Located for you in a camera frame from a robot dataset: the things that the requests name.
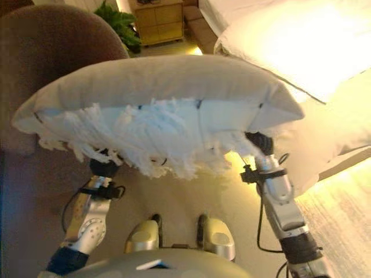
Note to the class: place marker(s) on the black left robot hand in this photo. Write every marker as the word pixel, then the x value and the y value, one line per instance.
pixel 103 165

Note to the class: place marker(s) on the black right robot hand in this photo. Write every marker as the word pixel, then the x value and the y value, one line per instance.
pixel 262 144

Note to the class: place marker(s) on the white fringed cushion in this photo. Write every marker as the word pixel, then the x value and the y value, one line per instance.
pixel 162 95

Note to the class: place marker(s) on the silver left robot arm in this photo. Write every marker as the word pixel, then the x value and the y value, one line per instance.
pixel 90 220

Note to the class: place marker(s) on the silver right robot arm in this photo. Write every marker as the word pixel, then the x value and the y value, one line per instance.
pixel 284 208

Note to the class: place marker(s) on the pale grey rug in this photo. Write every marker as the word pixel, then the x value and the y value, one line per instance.
pixel 342 226

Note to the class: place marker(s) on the silver robot torso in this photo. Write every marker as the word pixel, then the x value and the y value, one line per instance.
pixel 162 265

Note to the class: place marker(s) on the grey fabric armchair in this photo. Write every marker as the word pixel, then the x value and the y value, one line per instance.
pixel 52 52

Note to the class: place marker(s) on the green potted plant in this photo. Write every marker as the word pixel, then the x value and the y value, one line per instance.
pixel 124 26

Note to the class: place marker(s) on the light wooden nightstand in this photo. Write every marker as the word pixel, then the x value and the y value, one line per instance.
pixel 159 23

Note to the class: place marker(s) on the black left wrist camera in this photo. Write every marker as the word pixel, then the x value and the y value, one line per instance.
pixel 117 191

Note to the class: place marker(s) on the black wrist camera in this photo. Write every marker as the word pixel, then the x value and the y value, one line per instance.
pixel 117 191
pixel 246 173

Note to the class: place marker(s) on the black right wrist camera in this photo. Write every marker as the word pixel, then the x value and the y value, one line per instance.
pixel 246 173

